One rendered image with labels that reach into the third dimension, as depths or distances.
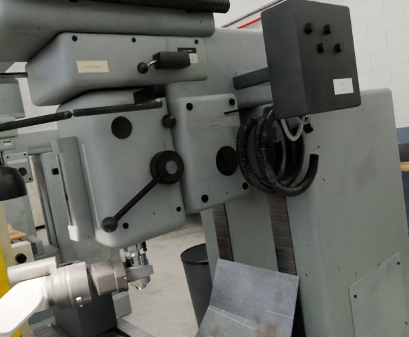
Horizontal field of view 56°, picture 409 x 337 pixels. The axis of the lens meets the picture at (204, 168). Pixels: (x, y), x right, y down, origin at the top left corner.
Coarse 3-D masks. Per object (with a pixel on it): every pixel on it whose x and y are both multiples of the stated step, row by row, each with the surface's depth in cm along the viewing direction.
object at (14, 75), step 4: (8, 72) 81; (12, 72) 82; (16, 72) 82; (20, 72) 83; (24, 72) 83; (0, 76) 80; (4, 76) 81; (8, 76) 81; (12, 76) 82; (16, 76) 82; (20, 76) 83; (24, 76) 83
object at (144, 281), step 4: (140, 260) 86; (144, 260) 87; (128, 264) 86; (132, 264) 86; (136, 264) 86; (140, 264) 86; (144, 264) 87; (148, 276) 88; (136, 280) 86; (140, 280) 86; (144, 280) 87; (148, 280) 88; (132, 284) 87; (136, 284) 86; (140, 284) 86; (144, 284) 87
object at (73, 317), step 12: (60, 264) 133; (96, 300) 120; (108, 300) 123; (60, 312) 127; (72, 312) 119; (84, 312) 117; (96, 312) 120; (108, 312) 123; (60, 324) 130; (72, 324) 121; (84, 324) 117; (96, 324) 120; (108, 324) 123; (84, 336) 117
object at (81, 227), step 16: (64, 144) 77; (64, 160) 77; (80, 160) 79; (64, 176) 77; (80, 176) 78; (64, 192) 78; (80, 192) 78; (80, 208) 78; (80, 224) 78; (80, 240) 78
